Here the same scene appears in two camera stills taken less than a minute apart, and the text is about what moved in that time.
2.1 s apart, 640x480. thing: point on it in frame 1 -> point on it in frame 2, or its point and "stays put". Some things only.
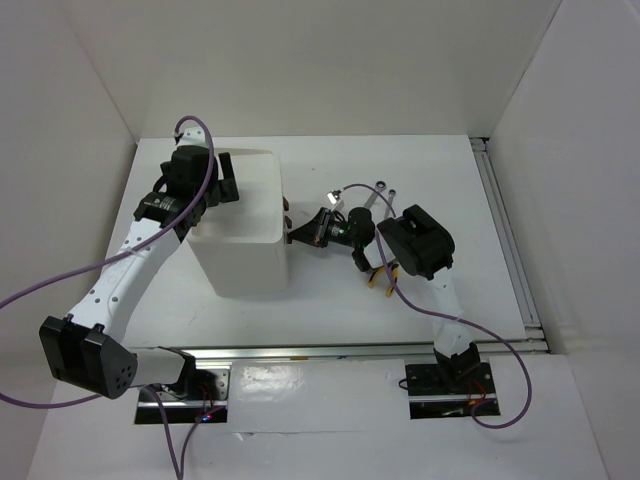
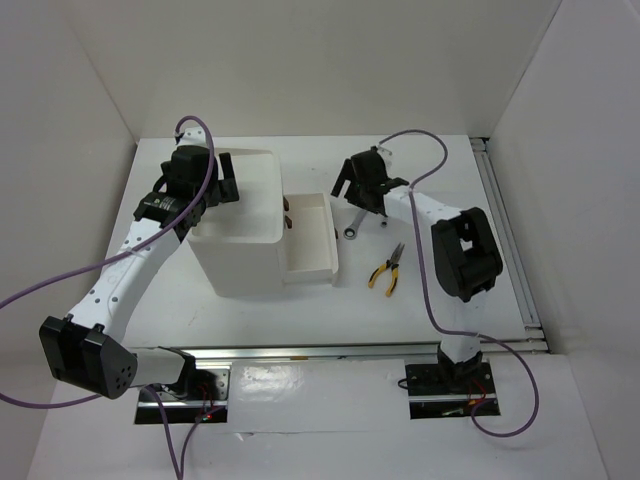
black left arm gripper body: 222,191 stays put
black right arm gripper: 315,231 -> 349,173
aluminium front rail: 424,349 stays put
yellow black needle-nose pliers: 395,268 stays put
